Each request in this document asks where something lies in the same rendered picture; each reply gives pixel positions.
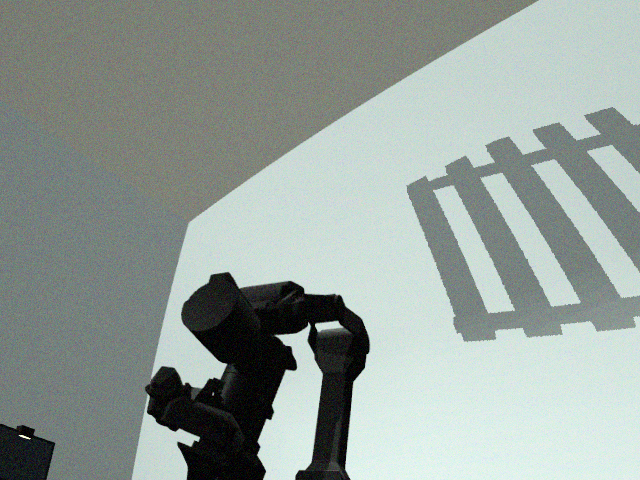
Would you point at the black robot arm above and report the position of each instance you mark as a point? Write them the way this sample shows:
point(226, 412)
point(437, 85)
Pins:
point(239, 327)

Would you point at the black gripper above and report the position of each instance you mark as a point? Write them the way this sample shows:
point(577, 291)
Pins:
point(229, 428)

